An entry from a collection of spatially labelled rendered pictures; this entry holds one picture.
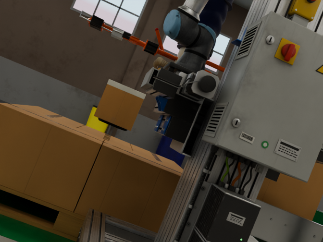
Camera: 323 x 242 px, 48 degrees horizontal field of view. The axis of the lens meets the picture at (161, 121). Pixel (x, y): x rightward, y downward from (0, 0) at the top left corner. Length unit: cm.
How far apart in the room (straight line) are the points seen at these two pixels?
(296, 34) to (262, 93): 22
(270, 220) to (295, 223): 14
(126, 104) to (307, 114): 260
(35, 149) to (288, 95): 135
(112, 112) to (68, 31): 451
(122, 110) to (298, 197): 202
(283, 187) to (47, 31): 658
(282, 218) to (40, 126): 139
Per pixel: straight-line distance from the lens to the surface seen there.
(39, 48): 802
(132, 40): 221
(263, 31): 124
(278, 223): 213
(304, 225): 219
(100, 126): 726
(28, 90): 796
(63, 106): 783
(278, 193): 223
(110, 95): 368
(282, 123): 124
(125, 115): 367
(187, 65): 168
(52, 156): 205
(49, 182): 208
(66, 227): 212
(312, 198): 234
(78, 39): 795
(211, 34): 174
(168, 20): 168
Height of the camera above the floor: 74
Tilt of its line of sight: 2 degrees up
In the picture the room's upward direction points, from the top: 23 degrees clockwise
